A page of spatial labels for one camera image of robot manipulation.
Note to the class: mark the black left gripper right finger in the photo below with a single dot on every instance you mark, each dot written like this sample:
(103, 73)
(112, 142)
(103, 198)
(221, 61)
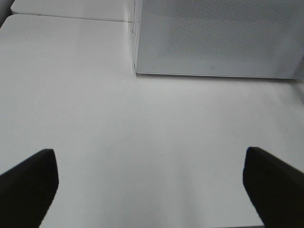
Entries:
(275, 189)

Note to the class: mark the white microwave oven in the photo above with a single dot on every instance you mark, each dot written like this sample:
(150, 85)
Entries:
(218, 38)

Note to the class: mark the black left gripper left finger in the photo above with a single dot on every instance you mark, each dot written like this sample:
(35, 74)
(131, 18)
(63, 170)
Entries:
(27, 190)

